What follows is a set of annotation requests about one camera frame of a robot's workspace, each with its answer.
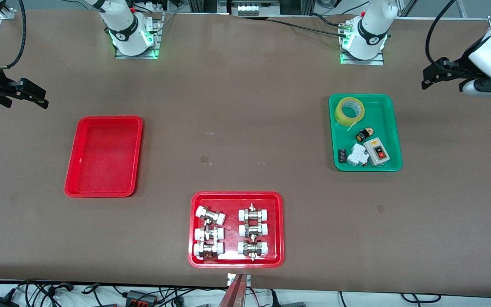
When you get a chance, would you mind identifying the green plastic tray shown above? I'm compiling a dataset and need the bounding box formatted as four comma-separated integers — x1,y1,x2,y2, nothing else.
329,94,403,172

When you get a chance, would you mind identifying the red tray with fittings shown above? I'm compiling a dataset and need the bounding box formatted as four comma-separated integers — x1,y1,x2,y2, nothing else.
188,191,285,269

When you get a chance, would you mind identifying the red aluminium profile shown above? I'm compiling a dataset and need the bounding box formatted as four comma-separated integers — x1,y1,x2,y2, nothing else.
218,273,251,307

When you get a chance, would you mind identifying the grey connector box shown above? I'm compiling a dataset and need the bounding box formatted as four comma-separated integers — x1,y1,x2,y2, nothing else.
125,290,159,306

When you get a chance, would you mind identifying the white-capped metal pipe fitting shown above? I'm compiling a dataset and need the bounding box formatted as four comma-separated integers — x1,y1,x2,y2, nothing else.
196,206,226,226
239,223,269,239
237,240,269,261
193,242,225,260
239,203,270,222
194,226,225,242

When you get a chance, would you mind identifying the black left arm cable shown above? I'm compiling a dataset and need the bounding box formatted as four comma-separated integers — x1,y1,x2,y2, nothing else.
425,0,491,65

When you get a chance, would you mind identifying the red tray without fittings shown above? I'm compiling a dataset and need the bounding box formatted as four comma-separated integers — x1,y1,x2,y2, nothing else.
64,116,144,198

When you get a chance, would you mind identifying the black cable on table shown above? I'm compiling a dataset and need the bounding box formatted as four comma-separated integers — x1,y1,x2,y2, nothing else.
267,13,357,38

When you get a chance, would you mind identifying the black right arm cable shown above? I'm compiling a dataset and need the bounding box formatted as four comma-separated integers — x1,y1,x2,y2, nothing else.
0,0,27,70

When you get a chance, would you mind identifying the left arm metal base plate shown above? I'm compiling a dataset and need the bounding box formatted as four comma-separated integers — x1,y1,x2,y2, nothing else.
340,21,385,66

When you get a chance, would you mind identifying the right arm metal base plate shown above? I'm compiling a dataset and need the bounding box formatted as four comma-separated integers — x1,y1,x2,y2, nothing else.
115,13,163,59

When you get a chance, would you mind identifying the black floor cable bundle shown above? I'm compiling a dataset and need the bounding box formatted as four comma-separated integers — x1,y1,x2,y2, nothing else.
15,279,75,307

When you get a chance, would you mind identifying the grey power strip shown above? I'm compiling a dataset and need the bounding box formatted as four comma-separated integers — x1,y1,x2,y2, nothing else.
232,0,281,17

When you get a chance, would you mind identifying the yellow tape roll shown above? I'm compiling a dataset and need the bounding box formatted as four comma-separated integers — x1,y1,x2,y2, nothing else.
334,96,366,125

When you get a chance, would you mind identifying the grey switch box red button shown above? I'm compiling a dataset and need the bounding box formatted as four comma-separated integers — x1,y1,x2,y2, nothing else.
364,138,391,166

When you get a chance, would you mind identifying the white circuit breaker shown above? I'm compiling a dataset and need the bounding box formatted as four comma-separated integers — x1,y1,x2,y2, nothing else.
347,143,370,167

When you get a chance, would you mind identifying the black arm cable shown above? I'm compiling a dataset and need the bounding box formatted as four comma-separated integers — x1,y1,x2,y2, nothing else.
425,0,491,65
0,0,27,70

